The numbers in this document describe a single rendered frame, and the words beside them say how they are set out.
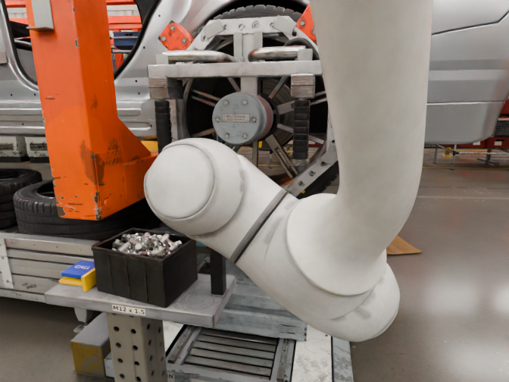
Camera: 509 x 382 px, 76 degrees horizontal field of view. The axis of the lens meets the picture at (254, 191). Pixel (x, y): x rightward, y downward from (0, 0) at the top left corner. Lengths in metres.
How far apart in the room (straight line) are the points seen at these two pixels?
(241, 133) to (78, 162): 0.56
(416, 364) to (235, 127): 1.04
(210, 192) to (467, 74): 1.30
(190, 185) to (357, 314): 0.20
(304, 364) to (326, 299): 0.89
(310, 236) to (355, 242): 0.04
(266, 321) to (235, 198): 0.95
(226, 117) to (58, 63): 0.55
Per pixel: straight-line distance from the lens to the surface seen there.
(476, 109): 1.51
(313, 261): 0.29
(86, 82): 1.14
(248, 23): 1.01
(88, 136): 1.13
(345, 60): 0.18
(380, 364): 1.37
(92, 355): 1.32
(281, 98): 1.52
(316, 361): 1.21
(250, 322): 1.25
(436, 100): 1.46
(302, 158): 0.75
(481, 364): 1.53
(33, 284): 1.61
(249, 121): 0.84
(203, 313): 0.75
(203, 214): 0.29
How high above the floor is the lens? 0.88
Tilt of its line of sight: 14 degrees down
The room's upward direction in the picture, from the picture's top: straight up
